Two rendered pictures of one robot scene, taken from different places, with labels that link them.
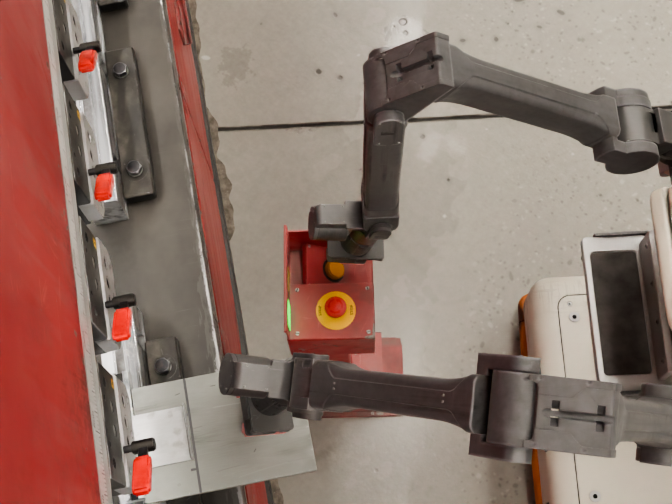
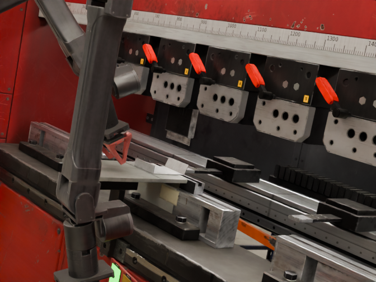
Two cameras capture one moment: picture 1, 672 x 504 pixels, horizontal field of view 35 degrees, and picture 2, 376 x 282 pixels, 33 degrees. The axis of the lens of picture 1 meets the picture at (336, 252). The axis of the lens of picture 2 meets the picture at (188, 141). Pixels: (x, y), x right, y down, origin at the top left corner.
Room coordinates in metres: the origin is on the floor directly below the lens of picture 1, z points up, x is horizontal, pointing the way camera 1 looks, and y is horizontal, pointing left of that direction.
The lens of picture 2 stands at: (1.69, -0.58, 1.31)
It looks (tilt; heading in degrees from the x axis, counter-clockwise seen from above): 8 degrees down; 145
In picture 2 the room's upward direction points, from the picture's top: 11 degrees clockwise
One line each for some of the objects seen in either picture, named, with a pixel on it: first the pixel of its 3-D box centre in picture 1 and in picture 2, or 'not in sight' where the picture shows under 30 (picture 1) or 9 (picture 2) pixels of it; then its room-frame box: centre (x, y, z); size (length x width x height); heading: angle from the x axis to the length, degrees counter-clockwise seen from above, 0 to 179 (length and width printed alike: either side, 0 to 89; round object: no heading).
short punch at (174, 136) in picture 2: not in sight; (181, 123); (0.29, 0.35, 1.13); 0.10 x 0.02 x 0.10; 6
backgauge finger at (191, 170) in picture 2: not in sight; (214, 168); (0.26, 0.51, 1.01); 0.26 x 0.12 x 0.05; 96
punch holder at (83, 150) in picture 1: (57, 160); (296, 100); (0.66, 0.38, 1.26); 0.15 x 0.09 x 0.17; 6
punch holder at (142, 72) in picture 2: not in sight; (140, 64); (0.06, 0.32, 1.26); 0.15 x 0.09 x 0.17; 6
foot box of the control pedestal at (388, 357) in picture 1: (353, 372); not in sight; (0.58, -0.01, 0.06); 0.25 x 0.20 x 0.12; 86
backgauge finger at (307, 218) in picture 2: not in sight; (331, 214); (0.68, 0.55, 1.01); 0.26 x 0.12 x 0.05; 96
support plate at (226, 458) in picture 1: (223, 429); (125, 170); (0.30, 0.20, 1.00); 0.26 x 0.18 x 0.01; 96
